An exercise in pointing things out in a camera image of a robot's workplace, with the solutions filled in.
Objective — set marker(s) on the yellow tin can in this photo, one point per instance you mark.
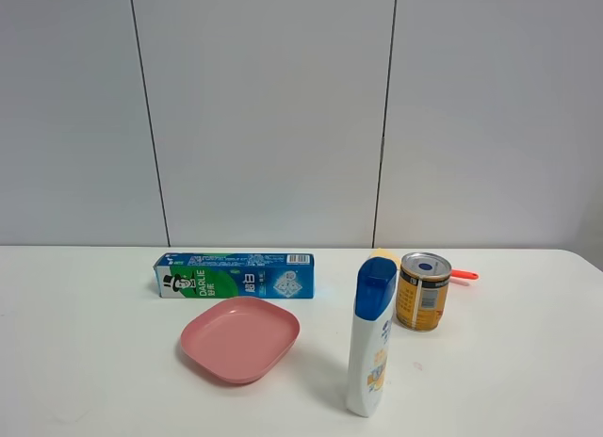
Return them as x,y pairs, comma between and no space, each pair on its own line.
422,290

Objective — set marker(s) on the white blue shampoo bottle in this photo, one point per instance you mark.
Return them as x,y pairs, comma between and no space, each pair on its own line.
370,330

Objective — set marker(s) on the pink plastic plate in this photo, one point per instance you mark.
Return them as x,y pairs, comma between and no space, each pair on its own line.
239,340

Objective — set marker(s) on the blue green toothpaste box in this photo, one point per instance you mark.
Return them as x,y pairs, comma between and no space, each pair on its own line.
280,275

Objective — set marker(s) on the wooden spatula orange handle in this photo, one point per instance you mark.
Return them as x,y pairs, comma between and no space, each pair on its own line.
455,273

